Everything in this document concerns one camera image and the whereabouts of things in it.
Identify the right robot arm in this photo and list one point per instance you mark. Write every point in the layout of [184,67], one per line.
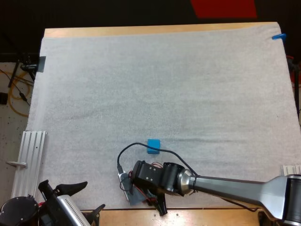
[235,190]

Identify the ribbed aluminium rail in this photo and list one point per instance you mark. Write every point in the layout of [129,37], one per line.
[29,160]
[291,170]

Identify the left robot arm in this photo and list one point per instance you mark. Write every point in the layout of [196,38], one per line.
[16,212]

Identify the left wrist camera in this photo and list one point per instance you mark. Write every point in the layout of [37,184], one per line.
[70,209]

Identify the blue clip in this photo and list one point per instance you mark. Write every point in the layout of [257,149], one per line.
[279,36]

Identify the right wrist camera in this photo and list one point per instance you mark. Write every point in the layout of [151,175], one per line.
[122,176]

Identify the silver clamp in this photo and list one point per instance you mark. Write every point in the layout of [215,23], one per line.
[16,164]

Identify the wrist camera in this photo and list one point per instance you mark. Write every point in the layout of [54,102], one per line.
[122,176]
[70,209]

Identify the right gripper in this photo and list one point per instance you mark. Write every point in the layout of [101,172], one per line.
[148,175]

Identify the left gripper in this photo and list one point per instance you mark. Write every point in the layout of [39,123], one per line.
[50,207]

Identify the blue cube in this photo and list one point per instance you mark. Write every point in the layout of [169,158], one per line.
[153,147]

